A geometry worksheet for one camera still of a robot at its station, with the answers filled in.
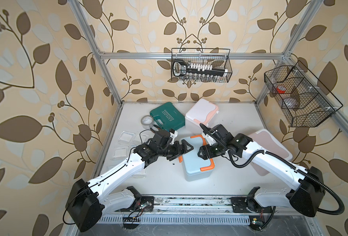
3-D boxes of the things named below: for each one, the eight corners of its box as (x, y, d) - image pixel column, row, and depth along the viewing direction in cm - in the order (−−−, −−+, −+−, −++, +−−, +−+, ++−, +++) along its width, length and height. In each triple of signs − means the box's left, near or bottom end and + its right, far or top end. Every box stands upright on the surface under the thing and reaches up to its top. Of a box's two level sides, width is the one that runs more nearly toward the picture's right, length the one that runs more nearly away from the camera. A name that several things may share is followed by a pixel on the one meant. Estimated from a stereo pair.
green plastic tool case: (166, 137, 102) (165, 133, 98) (149, 115, 114) (148, 111, 110) (188, 123, 109) (189, 119, 105) (170, 104, 122) (170, 100, 118)
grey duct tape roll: (139, 128, 106) (139, 126, 104) (142, 117, 113) (141, 115, 111) (152, 128, 106) (152, 126, 104) (154, 117, 113) (153, 115, 111)
